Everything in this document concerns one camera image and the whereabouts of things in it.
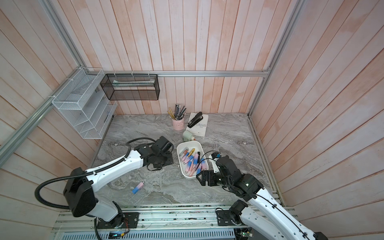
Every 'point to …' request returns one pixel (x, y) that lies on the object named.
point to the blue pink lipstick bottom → (139, 187)
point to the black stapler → (197, 118)
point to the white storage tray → (182, 148)
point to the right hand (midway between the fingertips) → (203, 174)
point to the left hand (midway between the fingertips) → (169, 164)
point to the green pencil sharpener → (187, 136)
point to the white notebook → (197, 124)
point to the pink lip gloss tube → (192, 171)
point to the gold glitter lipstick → (191, 152)
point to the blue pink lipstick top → (184, 157)
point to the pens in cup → (178, 113)
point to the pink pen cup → (178, 125)
